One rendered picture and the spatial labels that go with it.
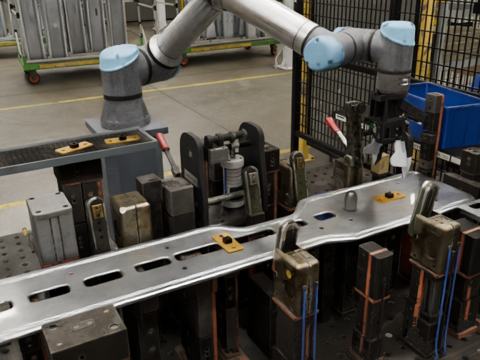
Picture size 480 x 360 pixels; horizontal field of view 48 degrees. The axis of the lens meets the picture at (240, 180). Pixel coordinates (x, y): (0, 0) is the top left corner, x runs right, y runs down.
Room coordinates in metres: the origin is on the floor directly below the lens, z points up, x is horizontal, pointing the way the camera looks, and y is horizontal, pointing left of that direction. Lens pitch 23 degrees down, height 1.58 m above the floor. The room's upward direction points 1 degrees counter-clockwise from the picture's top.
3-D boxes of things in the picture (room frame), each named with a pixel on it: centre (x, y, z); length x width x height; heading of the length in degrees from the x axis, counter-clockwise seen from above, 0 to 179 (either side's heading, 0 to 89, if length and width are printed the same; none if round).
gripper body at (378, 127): (1.24, -0.35, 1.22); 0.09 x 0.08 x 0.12; 119
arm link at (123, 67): (1.62, 0.35, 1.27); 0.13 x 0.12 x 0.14; 142
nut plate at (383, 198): (1.25, -0.38, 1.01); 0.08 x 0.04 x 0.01; 119
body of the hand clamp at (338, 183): (1.40, -0.30, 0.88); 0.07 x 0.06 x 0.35; 29
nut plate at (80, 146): (1.21, 0.39, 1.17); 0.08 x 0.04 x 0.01; 138
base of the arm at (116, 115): (1.62, 0.35, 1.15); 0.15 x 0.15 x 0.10
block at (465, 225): (1.12, -0.53, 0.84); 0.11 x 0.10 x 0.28; 29
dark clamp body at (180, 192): (1.19, 0.15, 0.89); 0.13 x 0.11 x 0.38; 29
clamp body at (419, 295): (1.05, -0.43, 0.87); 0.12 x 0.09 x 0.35; 29
